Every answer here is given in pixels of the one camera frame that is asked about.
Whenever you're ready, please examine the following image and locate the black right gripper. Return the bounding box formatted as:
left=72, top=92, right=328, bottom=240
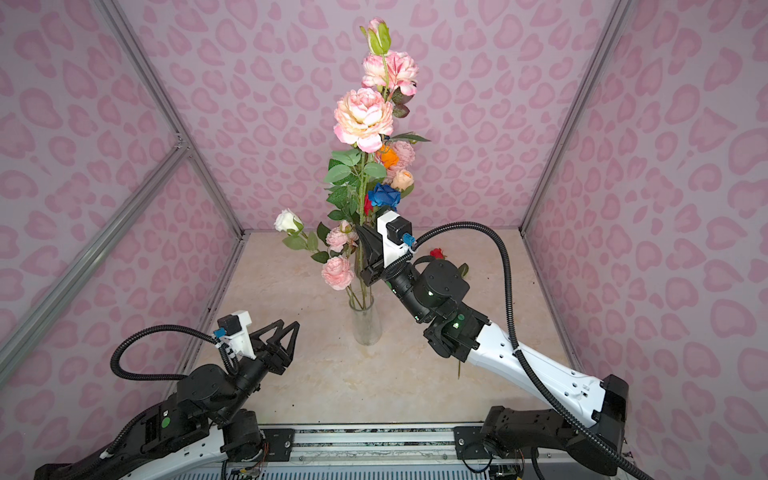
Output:
left=355, top=222, right=437, bottom=323

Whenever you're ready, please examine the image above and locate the red rose stem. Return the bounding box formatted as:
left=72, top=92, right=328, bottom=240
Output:
left=363, top=196, right=374, bottom=216
left=428, top=247, right=470, bottom=380

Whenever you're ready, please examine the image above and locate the large pink rose spray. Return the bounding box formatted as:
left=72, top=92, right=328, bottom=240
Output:
left=325, top=18, right=425, bottom=297

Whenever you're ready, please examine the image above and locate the peach rose stem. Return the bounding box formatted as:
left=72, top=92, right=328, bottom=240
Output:
left=390, top=169, right=415, bottom=198

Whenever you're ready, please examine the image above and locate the tall clear ribbed glass vase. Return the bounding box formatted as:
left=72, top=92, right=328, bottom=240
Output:
left=349, top=294, right=382, bottom=346

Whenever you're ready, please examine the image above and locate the orange flower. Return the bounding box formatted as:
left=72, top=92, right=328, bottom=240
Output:
left=378, top=145, right=399, bottom=170

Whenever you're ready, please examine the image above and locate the white rose spray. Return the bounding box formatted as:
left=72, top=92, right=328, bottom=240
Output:
left=274, top=209, right=330, bottom=264

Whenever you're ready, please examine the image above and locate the pink peony flower spray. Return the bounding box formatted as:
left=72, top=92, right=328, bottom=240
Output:
left=390, top=140, right=416, bottom=170

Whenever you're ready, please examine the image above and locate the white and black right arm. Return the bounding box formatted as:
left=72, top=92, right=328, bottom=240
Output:
left=356, top=217, right=634, bottom=476

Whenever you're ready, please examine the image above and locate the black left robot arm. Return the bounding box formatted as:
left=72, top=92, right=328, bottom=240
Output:
left=34, top=320, right=300, bottom=479

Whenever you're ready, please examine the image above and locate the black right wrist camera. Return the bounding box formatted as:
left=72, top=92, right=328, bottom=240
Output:
left=376, top=210, right=416, bottom=267

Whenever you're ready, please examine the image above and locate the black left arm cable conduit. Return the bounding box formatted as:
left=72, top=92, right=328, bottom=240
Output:
left=109, top=324, right=238, bottom=383

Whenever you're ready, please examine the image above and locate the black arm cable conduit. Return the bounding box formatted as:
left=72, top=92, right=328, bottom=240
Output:
left=109, top=324, right=238, bottom=383
left=410, top=221, right=655, bottom=480

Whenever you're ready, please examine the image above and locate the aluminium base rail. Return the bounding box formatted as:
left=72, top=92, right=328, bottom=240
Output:
left=158, top=421, right=637, bottom=480

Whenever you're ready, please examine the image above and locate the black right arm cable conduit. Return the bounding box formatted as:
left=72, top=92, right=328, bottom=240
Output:
left=410, top=221, right=655, bottom=480

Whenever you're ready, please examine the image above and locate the aluminium diagonal frame bar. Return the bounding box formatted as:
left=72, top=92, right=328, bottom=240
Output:
left=1, top=141, right=188, bottom=385

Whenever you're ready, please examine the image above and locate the aluminium frame post right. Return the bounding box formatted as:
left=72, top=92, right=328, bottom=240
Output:
left=519, top=0, right=637, bottom=238

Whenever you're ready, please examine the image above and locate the aluminium frame corner post left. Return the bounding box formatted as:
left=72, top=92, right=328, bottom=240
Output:
left=93, top=0, right=246, bottom=239

